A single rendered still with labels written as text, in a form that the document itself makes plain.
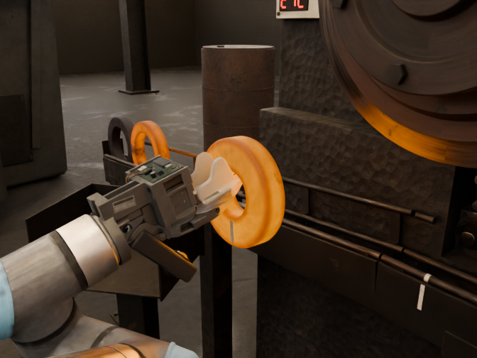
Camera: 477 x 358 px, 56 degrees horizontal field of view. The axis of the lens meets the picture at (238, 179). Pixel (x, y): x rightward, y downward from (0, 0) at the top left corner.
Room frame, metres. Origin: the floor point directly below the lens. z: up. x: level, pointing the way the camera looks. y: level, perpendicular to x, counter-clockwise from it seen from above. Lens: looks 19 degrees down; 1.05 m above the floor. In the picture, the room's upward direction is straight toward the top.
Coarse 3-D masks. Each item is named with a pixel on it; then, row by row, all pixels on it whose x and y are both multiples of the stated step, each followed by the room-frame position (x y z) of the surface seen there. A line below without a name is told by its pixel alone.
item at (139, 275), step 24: (48, 216) 0.79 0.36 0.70; (72, 216) 0.85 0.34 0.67; (168, 240) 0.69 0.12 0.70; (192, 240) 0.79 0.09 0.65; (144, 264) 0.78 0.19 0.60; (96, 288) 0.70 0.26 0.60; (120, 288) 0.69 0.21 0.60; (144, 288) 0.69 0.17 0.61; (168, 288) 0.68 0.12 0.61; (120, 312) 0.76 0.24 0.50; (144, 312) 0.75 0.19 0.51
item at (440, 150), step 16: (320, 0) 0.73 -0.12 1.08; (320, 16) 0.73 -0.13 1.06; (336, 48) 0.70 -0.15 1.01; (336, 64) 0.70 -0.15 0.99; (352, 80) 0.67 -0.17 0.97; (352, 96) 0.67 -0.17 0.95; (368, 112) 0.65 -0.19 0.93; (384, 128) 0.62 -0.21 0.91; (400, 128) 0.60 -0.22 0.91; (400, 144) 0.60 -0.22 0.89; (416, 144) 0.58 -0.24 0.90; (432, 144) 0.57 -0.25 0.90; (448, 144) 0.55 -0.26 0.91; (464, 144) 0.53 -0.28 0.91; (432, 160) 0.56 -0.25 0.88; (448, 160) 0.55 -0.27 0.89; (464, 160) 0.53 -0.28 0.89
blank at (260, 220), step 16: (224, 144) 0.60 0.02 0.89; (240, 144) 0.58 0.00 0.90; (256, 144) 0.58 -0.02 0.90; (240, 160) 0.57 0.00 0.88; (256, 160) 0.55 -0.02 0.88; (272, 160) 0.56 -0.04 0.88; (240, 176) 0.57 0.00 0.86; (256, 176) 0.55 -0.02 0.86; (272, 176) 0.55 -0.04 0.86; (256, 192) 0.54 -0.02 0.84; (272, 192) 0.54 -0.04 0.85; (240, 208) 0.61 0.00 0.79; (256, 208) 0.54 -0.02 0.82; (272, 208) 0.53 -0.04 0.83; (224, 224) 0.60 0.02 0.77; (240, 224) 0.57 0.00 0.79; (256, 224) 0.54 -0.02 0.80; (272, 224) 0.54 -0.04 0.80; (240, 240) 0.57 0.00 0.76; (256, 240) 0.54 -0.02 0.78
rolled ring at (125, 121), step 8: (112, 120) 1.45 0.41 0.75; (120, 120) 1.40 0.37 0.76; (128, 120) 1.40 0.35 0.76; (112, 128) 1.45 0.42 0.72; (120, 128) 1.40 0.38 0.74; (128, 128) 1.37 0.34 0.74; (112, 136) 1.47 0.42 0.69; (128, 136) 1.36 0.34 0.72; (112, 144) 1.47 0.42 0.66; (120, 144) 1.48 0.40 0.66; (128, 144) 1.36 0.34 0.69; (112, 152) 1.47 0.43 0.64; (120, 152) 1.47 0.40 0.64; (128, 152) 1.36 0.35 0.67; (128, 160) 1.37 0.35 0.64
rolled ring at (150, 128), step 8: (136, 128) 1.30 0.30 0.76; (144, 128) 1.26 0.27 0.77; (152, 128) 1.24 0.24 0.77; (136, 136) 1.31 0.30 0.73; (144, 136) 1.32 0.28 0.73; (152, 136) 1.23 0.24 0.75; (160, 136) 1.23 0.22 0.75; (136, 144) 1.32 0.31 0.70; (152, 144) 1.23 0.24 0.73; (160, 144) 1.21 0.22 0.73; (136, 152) 1.32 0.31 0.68; (144, 152) 1.33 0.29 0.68; (160, 152) 1.20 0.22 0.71; (168, 152) 1.22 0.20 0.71; (136, 160) 1.31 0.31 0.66; (144, 160) 1.32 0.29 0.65
